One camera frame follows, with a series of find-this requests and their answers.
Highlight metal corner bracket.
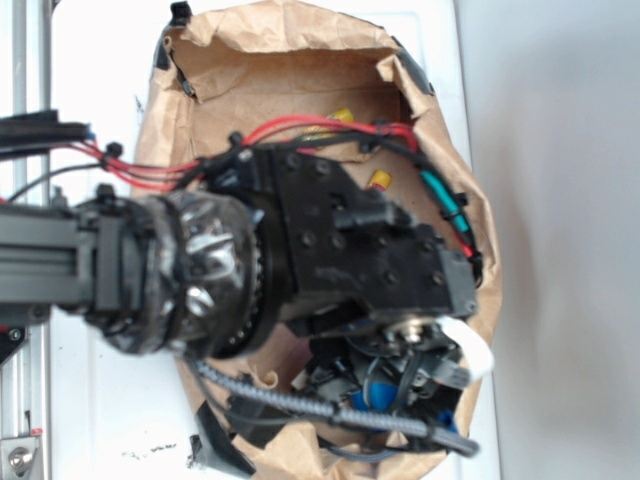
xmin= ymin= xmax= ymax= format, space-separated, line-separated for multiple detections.
xmin=1 ymin=436 xmax=42 ymax=480

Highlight aluminium extrusion rail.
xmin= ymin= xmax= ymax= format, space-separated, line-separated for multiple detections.
xmin=1 ymin=1 xmax=62 ymax=479

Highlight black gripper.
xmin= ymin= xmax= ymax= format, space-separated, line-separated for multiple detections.
xmin=249 ymin=148 xmax=478 ymax=346

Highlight grey braided cable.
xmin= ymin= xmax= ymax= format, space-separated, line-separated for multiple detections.
xmin=192 ymin=357 xmax=481 ymax=456

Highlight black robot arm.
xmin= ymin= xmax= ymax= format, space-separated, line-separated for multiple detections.
xmin=1 ymin=111 xmax=483 ymax=359

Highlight brown paper bag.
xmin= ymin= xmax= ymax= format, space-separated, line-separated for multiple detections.
xmin=135 ymin=1 xmax=502 ymax=479

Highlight red wires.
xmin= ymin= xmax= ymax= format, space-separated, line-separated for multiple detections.
xmin=69 ymin=114 xmax=481 ymax=261

